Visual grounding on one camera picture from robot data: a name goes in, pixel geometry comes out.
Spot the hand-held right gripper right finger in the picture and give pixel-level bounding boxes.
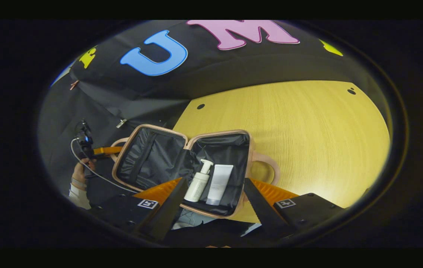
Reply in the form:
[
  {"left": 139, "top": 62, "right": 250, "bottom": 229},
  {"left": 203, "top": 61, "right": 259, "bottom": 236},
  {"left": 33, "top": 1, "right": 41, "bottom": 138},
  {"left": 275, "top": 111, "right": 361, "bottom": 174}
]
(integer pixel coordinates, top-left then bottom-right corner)
[{"left": 243, "top": 178, "right": 346, "bottom": 242}]

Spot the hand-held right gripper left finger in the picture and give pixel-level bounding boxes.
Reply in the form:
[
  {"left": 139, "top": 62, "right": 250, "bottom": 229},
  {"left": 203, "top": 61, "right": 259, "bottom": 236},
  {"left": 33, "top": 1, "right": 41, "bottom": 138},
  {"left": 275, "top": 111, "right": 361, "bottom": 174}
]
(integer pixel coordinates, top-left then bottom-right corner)
[{"left": 88, "top": 178, "right": 189, "bottom": 242}]

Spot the white pump bottle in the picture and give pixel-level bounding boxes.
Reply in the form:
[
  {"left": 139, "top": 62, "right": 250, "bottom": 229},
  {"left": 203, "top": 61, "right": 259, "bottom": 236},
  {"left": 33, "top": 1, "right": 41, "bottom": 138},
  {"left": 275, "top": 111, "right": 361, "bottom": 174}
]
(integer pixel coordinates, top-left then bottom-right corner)
[{"left": 184, "top": 159, "right": 214, "bottom": 202}]

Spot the pink suitcase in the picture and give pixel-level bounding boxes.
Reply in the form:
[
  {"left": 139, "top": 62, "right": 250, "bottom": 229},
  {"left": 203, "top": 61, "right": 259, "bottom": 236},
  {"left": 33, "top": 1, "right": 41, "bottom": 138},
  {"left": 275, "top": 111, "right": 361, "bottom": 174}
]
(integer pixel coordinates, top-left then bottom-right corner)
[{"left": 110, "top": 124, "right": 281, "bottom": 219}]

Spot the black backdrop cloth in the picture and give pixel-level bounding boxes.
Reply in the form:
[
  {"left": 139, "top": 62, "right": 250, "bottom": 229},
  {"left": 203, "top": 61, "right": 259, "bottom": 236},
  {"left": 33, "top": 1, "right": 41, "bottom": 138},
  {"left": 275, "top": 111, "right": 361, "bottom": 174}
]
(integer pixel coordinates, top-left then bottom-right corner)
[{"left": 38, "top": 20, "right": 383, "bottom": 209}]

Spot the white cable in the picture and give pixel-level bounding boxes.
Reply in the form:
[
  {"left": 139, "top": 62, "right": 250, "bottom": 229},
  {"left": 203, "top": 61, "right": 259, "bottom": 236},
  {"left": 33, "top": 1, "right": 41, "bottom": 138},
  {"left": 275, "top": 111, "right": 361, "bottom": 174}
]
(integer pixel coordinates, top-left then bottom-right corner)
[{"left": 70, "top": 138, "right": 138, "bottom": 194}]

